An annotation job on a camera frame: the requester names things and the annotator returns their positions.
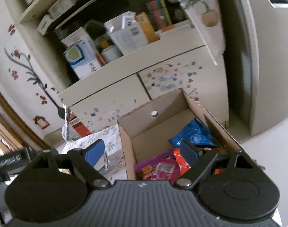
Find orange red snack packet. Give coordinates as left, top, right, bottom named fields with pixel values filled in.
left=174, top=147, right=228, bottom=175

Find blue foil snack packet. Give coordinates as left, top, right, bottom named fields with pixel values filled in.
left=168, top=119, right=217, bottom=148

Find purple snack packet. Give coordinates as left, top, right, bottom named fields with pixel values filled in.
left=134, top=149, right=181, bottom=183

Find silver foil snack packet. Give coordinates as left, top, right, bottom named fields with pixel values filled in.
left=94, top=151, right=111, bottom=175

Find pink snack packet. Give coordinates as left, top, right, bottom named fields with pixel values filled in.
left=141, top=159, right=181, bottom=183

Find clear plastic bag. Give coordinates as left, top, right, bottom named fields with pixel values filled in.
left=61, top=104, right=81, bottom=142

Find floral white tablecloth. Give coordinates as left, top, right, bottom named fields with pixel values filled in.
left=61, top=124, right=127, bottom=183

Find red brown cardboard box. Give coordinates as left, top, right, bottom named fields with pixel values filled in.
left=68, top=113, right=92, bottom=137

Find open cardboard box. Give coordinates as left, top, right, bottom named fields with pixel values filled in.
left=118, top=89, right=242, bottom=180

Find white jar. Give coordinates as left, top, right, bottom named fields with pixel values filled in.
left=101, top=45, right=123, bottom=64

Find blue white carton box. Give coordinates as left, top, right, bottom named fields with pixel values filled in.
left=61, top=27, right=104, bottom=79

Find orange yellow box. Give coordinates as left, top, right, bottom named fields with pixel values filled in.
left=135, top=12, right=160, bottom=44

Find white open paper box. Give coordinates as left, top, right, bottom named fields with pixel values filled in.
left=104, top=11, right=148, bottom=55

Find small white box lower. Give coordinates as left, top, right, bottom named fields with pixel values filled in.
left=37, top=14, right=53, bottom=36

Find small white box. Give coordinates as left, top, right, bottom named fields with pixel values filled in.
left=48, top=0, right=77, bottom=21
left=37, top=14, right=53, bottom=36

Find colourful stacked books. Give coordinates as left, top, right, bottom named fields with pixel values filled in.
left=147, top=0, right=172, bottom=29

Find white refrigerator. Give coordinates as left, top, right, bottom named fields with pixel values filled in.
left=219, top=0, right=288, bottom=135

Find cream cabinet with stickers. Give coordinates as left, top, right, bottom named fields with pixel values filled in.
left=5, top=0, right=229, bottom=131

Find plant print hanging cloth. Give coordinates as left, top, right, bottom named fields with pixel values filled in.
left=178, top=0, right=226, bottom=64

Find small white box upper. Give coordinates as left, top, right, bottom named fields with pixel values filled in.
left=48, top=0, right=77, bottom=21

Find wooden door frame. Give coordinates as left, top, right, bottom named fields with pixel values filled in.
left=0, top=92, right=50, bottom=151

